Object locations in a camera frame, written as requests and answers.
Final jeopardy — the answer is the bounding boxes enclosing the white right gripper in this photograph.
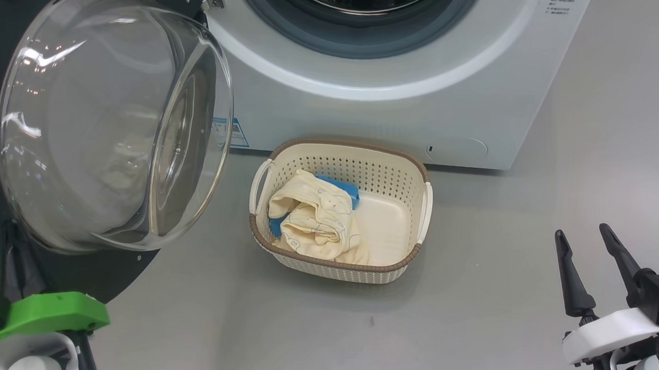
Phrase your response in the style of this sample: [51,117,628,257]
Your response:
[554,220,659,366]

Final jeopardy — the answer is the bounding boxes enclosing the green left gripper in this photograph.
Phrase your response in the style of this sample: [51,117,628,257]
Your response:
[0,289,111,343]

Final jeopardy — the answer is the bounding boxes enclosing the round dark washer door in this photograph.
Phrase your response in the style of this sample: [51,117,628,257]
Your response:
[0,0,247,312]

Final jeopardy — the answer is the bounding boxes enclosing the blue garment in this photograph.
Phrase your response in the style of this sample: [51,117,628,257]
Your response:
[266,172,363,238]

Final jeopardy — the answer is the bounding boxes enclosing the pale yellow printed garment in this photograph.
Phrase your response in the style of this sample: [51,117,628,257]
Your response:
[264,166,369,269]

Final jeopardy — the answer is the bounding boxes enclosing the white front-load washing machine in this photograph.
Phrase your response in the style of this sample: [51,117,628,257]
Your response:
[201,0,620,188]

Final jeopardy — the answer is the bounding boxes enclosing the round filter cover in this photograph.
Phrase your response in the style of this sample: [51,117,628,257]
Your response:
[424,134,489,163]

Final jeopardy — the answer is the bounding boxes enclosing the cream perforated laundry basket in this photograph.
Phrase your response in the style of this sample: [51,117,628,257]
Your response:
[244,130,439,293]

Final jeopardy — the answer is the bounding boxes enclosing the blue energy label sticker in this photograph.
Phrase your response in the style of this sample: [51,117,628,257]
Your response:
[211,116,250,151]

